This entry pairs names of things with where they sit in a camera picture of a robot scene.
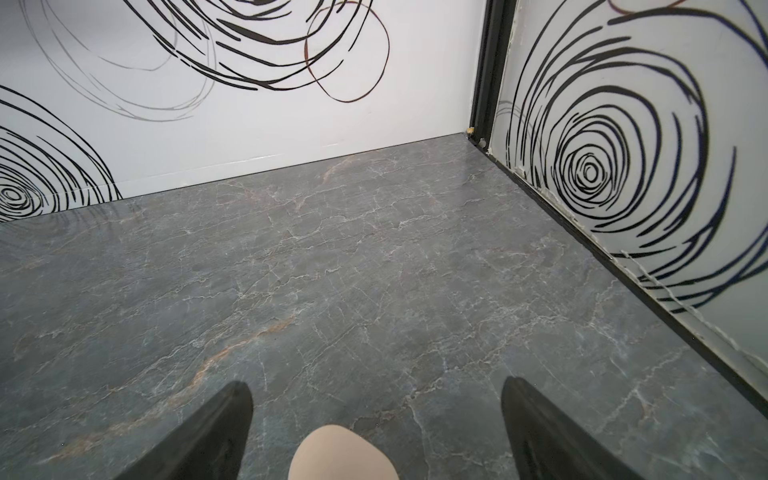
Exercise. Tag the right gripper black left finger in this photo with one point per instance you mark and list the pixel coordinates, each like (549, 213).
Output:
(208, 445)

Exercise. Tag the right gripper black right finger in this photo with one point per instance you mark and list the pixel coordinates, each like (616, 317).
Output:
(547, 444)

